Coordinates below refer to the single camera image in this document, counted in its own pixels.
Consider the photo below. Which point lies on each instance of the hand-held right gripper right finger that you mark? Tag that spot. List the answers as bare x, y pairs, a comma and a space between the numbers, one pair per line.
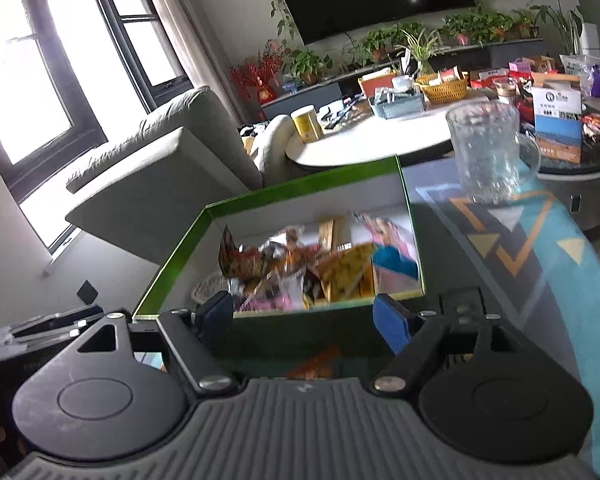
391, 322

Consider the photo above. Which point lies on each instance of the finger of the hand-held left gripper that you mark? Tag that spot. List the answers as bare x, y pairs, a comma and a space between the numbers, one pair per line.
55, 327

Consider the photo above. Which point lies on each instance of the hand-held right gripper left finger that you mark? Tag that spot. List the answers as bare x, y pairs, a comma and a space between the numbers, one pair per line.
215, 317

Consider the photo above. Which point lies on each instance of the white clear snack packet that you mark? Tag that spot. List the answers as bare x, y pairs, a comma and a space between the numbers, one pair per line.
211, 285

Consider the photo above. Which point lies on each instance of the pink white snack packet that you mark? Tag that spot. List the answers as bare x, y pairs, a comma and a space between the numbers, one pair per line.
265, 301

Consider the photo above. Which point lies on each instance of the orange red crinkled snack packet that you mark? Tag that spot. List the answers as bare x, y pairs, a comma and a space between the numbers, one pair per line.
240, 257

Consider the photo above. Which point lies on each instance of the green cardboard box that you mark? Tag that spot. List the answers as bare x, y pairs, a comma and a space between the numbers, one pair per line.
280, 330

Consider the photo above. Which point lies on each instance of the yellow dark-print snack packet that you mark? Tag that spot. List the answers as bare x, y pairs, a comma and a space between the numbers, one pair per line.
345, 272

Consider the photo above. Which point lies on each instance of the orange clear snack packet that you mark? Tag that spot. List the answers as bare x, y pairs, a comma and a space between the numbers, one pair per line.
292, 257

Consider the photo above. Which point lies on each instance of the long tan snack packet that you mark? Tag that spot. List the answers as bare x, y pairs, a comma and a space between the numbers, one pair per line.
332, 235

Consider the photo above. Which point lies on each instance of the small black square object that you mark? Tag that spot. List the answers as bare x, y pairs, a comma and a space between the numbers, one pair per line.
89, 292

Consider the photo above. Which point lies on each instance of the printed table mat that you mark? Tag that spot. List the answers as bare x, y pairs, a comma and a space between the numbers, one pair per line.
530, 280

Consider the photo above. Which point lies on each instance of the grey sofa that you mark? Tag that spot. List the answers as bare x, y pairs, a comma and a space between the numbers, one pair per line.
150, 175

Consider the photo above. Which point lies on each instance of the white round coffee table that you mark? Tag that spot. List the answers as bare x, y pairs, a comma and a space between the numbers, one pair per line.
380, 142

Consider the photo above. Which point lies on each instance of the white cushion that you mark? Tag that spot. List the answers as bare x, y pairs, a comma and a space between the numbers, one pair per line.
272, 142

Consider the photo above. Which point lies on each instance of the clear glass mug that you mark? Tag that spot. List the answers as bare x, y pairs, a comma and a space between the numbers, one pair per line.
487, 155

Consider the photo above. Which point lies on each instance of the yellow canister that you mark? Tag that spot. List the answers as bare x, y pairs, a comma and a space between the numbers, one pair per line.
307, 125

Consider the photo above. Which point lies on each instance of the blue-grey plastic tray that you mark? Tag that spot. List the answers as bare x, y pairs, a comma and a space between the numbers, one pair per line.
397, 106

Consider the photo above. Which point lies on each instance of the yellow wicker basket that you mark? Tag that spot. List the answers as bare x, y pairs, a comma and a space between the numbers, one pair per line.
442, 91

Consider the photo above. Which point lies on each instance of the red orange box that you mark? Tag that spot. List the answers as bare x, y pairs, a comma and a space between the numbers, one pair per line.
377, 85

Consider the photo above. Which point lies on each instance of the dark television console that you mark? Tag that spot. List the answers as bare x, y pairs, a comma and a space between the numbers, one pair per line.
310, 94

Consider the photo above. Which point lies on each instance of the red berry plant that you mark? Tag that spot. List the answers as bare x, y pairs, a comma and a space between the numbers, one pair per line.
255, 77

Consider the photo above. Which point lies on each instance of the carton with blue picture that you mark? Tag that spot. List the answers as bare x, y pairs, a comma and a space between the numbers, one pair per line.
556, 127

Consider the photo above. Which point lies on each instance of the small glass cup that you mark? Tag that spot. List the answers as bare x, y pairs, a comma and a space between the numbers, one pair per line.
506, 91

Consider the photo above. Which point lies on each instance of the black framed window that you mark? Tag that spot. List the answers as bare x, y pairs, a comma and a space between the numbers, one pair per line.
60, 60

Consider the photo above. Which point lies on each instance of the bushy green potted plant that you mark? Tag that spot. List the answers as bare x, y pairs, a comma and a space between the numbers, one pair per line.
307, 66

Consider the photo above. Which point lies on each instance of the spider plant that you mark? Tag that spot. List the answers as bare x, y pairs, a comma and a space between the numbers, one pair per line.
420, 50

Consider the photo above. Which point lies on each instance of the small green potted plant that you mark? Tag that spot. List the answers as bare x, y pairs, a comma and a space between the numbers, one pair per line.
377, 44

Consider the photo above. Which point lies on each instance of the red wrapped snack packets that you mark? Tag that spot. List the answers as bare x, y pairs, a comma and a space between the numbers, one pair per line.
596, 126

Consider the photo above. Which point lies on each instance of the pink box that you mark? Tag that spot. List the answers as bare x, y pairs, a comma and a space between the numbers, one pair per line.
521, 66

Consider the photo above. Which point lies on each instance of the light curtain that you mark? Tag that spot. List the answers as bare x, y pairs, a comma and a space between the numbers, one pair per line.
195, 25

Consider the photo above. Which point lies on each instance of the wide green potted plant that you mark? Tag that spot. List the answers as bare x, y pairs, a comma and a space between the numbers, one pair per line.
467, 27

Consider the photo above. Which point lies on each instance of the hanging vine plant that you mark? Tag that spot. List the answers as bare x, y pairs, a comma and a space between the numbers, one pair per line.
280, 5

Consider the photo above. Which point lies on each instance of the white plant pot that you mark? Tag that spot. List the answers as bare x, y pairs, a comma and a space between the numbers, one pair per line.
590, 40

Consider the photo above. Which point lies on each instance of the tall leafy plant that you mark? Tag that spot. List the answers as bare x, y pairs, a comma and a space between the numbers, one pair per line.
560, 15

